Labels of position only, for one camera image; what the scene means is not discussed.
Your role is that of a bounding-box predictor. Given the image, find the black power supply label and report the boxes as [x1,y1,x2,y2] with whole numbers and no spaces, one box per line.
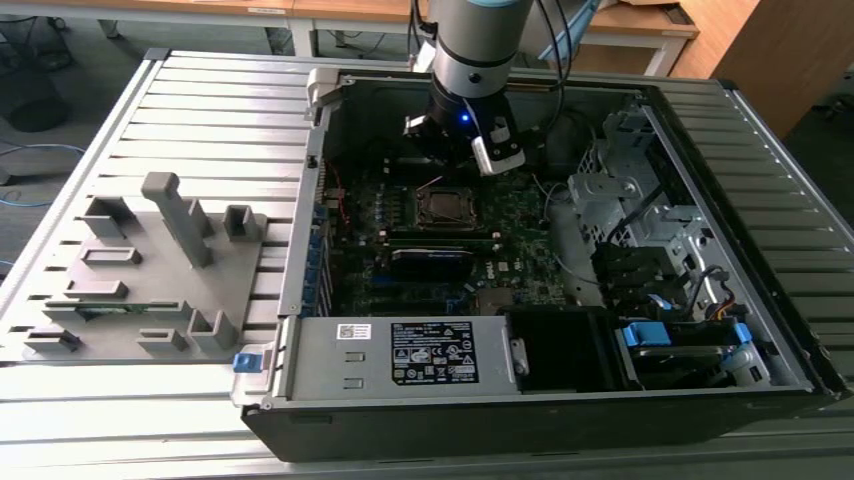
[388,320,481,386]

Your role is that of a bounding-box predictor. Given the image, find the coloured power wires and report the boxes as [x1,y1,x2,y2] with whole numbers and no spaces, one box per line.
[707,294,743,322]

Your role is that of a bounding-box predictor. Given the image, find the black drive bay bracket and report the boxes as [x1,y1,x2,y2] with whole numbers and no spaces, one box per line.
[589,243,685,309]

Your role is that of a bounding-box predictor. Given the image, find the wooden cabinet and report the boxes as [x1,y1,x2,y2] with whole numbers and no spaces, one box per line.
[668,0,854,139]

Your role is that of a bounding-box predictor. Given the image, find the pale blue teach pendant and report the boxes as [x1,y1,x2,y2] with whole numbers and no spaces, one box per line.
[536,0,601,61]

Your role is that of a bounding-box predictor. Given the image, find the black cable with connector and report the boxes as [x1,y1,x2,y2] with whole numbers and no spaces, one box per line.
[685,264,729,312]

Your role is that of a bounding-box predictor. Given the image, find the silver drive cage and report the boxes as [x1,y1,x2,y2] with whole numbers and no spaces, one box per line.
[565,99,719,261]

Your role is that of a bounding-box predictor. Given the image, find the green RAM stick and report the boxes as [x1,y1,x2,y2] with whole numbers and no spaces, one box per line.
[73,301,153,317]

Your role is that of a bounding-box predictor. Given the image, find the graphics card black shroud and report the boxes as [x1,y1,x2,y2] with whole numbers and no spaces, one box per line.
[389,247,480,285]

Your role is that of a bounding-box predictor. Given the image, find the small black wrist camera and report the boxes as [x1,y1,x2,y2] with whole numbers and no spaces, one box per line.
[401,113,435,139]

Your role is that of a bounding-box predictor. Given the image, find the hard disk in blue carrier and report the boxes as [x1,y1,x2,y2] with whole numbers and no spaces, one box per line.
[616,319,755,390]

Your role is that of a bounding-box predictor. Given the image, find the metal socket cover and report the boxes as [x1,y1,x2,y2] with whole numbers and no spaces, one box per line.
[413,187,483,229]

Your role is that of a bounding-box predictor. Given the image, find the silver power supply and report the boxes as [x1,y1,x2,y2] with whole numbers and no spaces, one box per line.
[284,313,520,401]

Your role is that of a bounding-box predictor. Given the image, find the black fan shroud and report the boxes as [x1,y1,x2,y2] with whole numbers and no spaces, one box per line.
[500,305,628,395]

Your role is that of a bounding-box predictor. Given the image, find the grey parts rack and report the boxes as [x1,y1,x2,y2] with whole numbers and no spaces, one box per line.
[22,172,269,362]

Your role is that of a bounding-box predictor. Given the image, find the chipset heatsink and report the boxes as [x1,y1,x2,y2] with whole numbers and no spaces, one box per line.
[476,287,516,310]

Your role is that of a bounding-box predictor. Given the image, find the CPU with silver top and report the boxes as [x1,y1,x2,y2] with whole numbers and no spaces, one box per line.
[425,192,472,221]

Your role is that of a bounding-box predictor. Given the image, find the black PC case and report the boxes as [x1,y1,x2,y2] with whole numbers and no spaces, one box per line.
[229,63,854,464]

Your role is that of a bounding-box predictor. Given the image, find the green motherboard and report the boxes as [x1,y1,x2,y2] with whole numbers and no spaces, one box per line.
[318,167,605,319]

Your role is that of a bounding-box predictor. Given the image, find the CPU socket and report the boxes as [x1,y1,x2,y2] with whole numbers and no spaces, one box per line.
[407,185,487,232]

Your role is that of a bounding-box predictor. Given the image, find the black bin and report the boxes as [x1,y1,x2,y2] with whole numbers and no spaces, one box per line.
[0,69,73,134]

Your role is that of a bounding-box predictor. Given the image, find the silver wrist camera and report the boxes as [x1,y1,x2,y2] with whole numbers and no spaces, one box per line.
[469,114,528,176]

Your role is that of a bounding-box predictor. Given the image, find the grey case latch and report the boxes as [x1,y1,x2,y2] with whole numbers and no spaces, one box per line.
[304,68,342,124]

